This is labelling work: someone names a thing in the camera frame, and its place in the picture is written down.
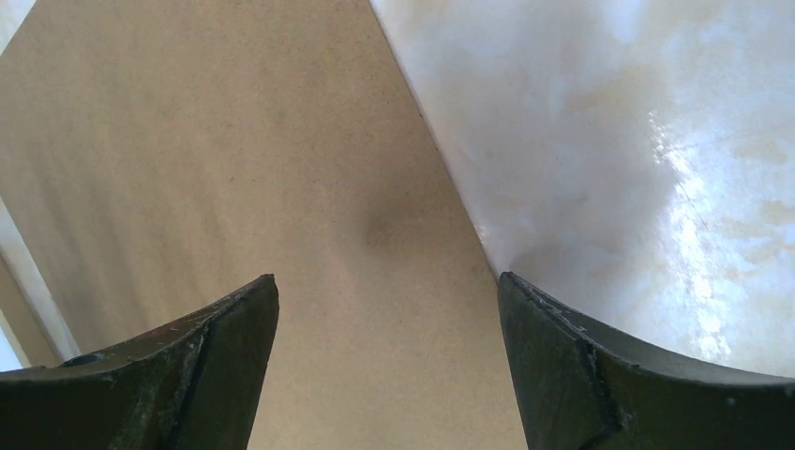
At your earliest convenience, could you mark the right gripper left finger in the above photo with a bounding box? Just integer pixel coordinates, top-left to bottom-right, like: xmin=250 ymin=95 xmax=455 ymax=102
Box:
xmin=1 ymin=275 xmax=279 ymax=449

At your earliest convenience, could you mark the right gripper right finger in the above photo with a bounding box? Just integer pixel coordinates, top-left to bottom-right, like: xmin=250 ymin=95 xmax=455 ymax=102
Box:
xmin=498 ymin=272 xmax=794 ymax=449

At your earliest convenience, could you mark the wooden picture frame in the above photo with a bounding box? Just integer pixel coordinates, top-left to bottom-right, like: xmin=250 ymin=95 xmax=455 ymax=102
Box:
xmin=1 ymin=205 xmax=82 ymax=367

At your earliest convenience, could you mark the brown backing board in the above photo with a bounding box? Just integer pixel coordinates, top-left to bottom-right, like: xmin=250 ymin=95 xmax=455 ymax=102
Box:
xmin=1 ymin=1 xmax=525 ymax=449

